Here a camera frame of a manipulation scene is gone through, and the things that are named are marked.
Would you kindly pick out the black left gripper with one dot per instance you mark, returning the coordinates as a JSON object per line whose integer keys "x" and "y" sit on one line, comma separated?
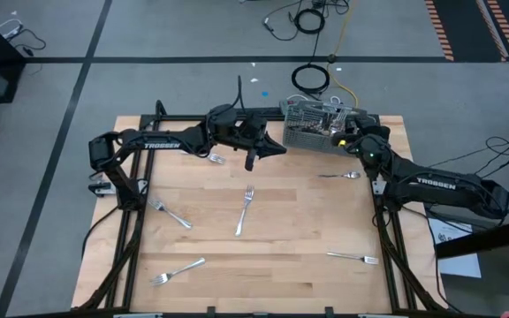
{"x": 252, "y": 141}

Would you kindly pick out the white paper sheet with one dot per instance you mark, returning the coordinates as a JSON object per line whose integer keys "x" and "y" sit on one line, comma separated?
{"x": 458, "y": 265}

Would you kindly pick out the metal clamp bracket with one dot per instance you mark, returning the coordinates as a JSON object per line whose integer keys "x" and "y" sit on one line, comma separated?
{"x": 378, "y": 187}
{"x": 102, "y": 188}

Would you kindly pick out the black metal stand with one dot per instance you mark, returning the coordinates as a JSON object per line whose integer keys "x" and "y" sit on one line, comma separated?
{"x": 480, "y": 240}

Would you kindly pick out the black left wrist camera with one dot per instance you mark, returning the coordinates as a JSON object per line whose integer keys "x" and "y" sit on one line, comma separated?
{"x": 254, "y": 123}

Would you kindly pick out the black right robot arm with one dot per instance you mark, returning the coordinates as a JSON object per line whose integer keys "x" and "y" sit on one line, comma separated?
{"x": 435, "y": 185}

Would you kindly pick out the black aluminium table frame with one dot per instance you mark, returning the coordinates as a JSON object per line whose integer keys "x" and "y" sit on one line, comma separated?
{"x": 133, "y": 265}

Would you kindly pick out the grey power strip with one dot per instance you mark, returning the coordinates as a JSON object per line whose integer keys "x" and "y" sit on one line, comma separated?
{"x": 286, "y": 106}

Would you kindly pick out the grey mesh cutlery basket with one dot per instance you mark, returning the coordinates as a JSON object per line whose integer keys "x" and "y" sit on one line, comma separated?
{"x": 303, "y": 132}

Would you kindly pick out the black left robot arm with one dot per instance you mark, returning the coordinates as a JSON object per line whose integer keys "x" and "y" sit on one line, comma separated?
{"x": 161, "y": 143}

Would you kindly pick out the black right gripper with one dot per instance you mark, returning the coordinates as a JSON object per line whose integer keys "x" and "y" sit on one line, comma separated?
{"x": 365, "y": 132}

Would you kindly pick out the silver spoon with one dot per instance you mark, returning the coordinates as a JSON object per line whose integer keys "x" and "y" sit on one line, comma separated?
{"x": 351, "y": 175}

